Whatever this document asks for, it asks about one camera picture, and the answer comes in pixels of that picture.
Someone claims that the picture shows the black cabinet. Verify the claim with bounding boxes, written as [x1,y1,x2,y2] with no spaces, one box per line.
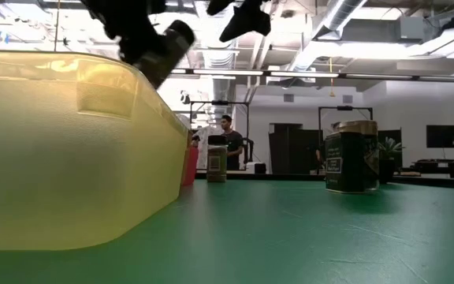
[268,122,325,174]

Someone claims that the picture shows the black side table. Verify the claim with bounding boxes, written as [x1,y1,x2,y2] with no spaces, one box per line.
[410,157,454,178]

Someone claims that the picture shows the potted succulent plant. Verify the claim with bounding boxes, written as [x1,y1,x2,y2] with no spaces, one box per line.
[377,136,406,185]

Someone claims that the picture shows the black overhead camera frame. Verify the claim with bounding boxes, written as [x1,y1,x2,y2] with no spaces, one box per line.
[189,100,251,170]
[318,105,374,131]

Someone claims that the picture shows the orange plastic bin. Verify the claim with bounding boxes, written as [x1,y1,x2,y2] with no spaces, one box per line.
[180,144,199,187]

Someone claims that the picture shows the yellow plastic bin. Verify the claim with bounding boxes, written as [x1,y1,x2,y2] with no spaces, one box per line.
[0,50,193,252]

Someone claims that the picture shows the person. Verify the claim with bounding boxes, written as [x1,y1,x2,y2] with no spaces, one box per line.
[219,114,245,171]

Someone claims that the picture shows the green table mat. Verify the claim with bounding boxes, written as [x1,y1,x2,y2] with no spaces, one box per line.
[0,179,454,284]

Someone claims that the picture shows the green pepper tin black lid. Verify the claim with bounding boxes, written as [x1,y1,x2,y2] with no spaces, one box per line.
[324,131,370,195]

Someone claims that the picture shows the long ceiling light bar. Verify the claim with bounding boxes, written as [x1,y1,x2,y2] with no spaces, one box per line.
[170,67,454,84]

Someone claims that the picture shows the black table frame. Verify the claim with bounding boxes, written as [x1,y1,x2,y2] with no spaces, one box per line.
[195,171,454,190]

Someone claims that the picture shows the black wall television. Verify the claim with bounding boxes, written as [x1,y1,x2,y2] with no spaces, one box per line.
[426,125,454,149]

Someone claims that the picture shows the gold-lid spice jar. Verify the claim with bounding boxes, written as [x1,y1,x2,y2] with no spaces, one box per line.
[336,119,381,192]

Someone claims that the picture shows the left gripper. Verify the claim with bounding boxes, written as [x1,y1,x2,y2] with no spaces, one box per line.
[79,0,168,66]

